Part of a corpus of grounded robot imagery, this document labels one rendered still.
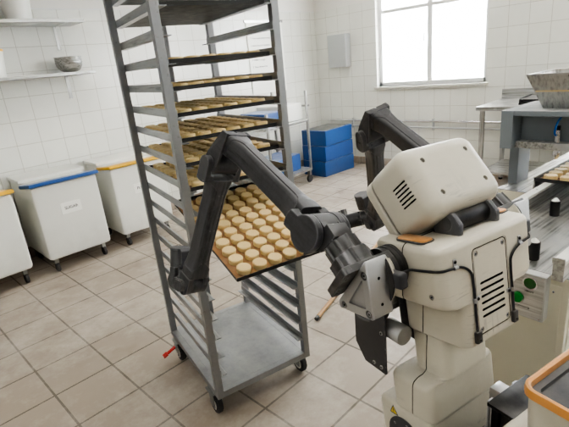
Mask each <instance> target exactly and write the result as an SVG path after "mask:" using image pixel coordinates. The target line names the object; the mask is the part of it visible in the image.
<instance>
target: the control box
mask: <svg viewBox="0 0 569 427"><path fill-rule="evenodd" d="M527 278H529V279H532V280H534V281H535V283H536V286H535V288H534V289H528V288H527V287H526V286H525V285H524V280H525V279H527ZM550 282H551V274H546V273H543V272H539V271H536V270H532V269H528V271H527V272H526V273H525V274H524V275H523V276H521V277H519V278H517V279H515V281H514V282H513V285H514V287H515V291H517V292H519V293H521V294H522V300H521V301H520V302H515V309H517V310H518V315H521V316H523V317H526V318H529V319H533V320H535V321H538V322H540V323H543V322H544V321H545V320H546V319H547V310H548V302H549V294H550ZM515 291H514V292H515Z"/></svg>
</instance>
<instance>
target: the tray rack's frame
mask: <svg viewBox="0 0 569 427"><path fill-rule="evenodd" d="M102 1H103V5H104V9H105V14H106V18H107V22H108V30H109V34H110V38H111V43H112V47H113V55H114V59H115V63H116V67H117V71H118V76H119V84H120V88H121V91H122V96H123V100H124V108H125V112H126V117H127V121H128V125H129V129H130V137H131V141H132V146H133V150H134V154H135V161H136V166H137V170H138V175H139V179H140V183H141V190H142V195H143V199H144V203H145V208H146V215H147V219H148V224H149V228H150V232H151V237H152V244H153V248H154V252H155V257H156V261H157V268H158V273H159V277H160V281H161V286H162V290H163V297H164V301H165V306H166V310H167V315H168V322H169V326H170V330H171V334H172V336H173V337H174V338H171V340H172V341H173V343H174V344H175V345H176V346H177V348H175V350H176V352H177V353H178V355H180V354H179V349H178V345H180V347H181V348H182V350H183V351H184V352H185V354H186V356H187V357H188V358H189V359H190V361H191V362H192V363H193V365H194V366H195V368H196V369H197V371H198V372H199V374H200V375H201V377H202V378H203V379H204V380H205V382H206V383H207V386H206V387H205V388H206V390H207V392H208V393H209V396H210V402H211V404H212V405H213V407H214V408H215V403H214V399H213V396H216V395H215V390H214V385H213V376H212V371H211V366H210V362H209V361H208V359H207V358H206V357H205V355H204V354H203V353H202V351H201V350H200V349H199V347H198V346H197V345H196V343H195V342H194V341H193V340H192V339H191V337H190V336H189V335H188V334H187V332H186V331H185V329H184V328H183V327H182V326H181V325H180V326H176V322H175V317H174V310H173V305H172V301H171V296H170V292H169V288H168V280H167V275H166V271H165V267H164V262H163V255H162V250H161V246H160V241H159V237H158V233H157V225H156V220H155V216H154V212H153V207H152V199H151V195H150V191H149V186H148V182H147V177H146V170H145V165H144V161H143V157H142V152H141V144H140V140H139V136H138V131H137V127H136V122H135V115H134V110H133V106H132V102H131V97H130V89H129V85H128V81H127V76H126V72H125V67H124V60H123V55H122V51H121V46H120V42H119V34H118V30H117V26H116V21H115V17H114V12H113V5H112V0H102ZM205 28H206V34H207V38H208V37H212V36H214V31H213V23H210V24H207V25H205ZM211 70H212V76H220V75H219V68H218V63H217V64H211ZM243 297H244V296H243ZM209 308H210V311H211V312H212V313H213V314H214V315H215V316H216V317H217V318H218V319H217V320H215V321H213V322H212V324H213V329H214V330H215V331H216V332H217V333H218V334H219V335H220V336H221V339H218V340H216V341H215V343H216V347H217V348H218V349H219V351H220V352H221V353H222V354H223V355H224V357H222V358H220V359H219V360H218V363H219V364H220V365H221V366H222V368H223V369H224V370H225V372H226V373H227V374H226V375H225V376H222V377H221V378H222V383H223V388H224V397H226V396H228V395H230V394H232V393H235V392H237V391H239V390H241V389H243V388H245V387H247V386H249V385H251V384H253V383H255V382H257V381H259V380H261V379H263V378H265V377H268V376H269V375H271V374H274V373H276V372H278V371H280V370H281V369H284V368H286V367H288V366H290V365H291V364H293V363H295V364H296V365H297V366H298V367H300V364H299V361H301V360H302V359H304V358H305V353H304V352H303V351H302V350H301V343H300V342H299V341H297V340H296V339H295V338H294V337H293V336H291V335H290V334H289V333H288V332H286V331H285V330H284V329H283V328H281V327H280V326H279V325H278V324H276V323H275V322H274V321H273V320H272V319H270V318H269V317H268V316H267V315H266V314H265V313H264V312H263V311H261V310H260V309H259V308H258V307H256V306H255V305H254V304H253V303H252V302H250V301H249V300H248V299H247V298H245V297H244V302H240V303H237V304H235V305H233V306H230V307H228V308H224V309H222V310H219V311H217V312H214V311H213V302H209Z"/></svg>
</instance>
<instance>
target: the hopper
mask: <svg viewBox="0 0 569 427"><path fill-rule="evenodd" d="M526 77H527V78H528V80H529V82H530V84H531V86H532V88H533V90H534V92H535V94H536V96H537V98H538V100H539V102H540V104H541V105H542V107H543V108H569V68H561V69H549V70H545V71H540V72H536V73H532V74H527V75H526Z"/></svg>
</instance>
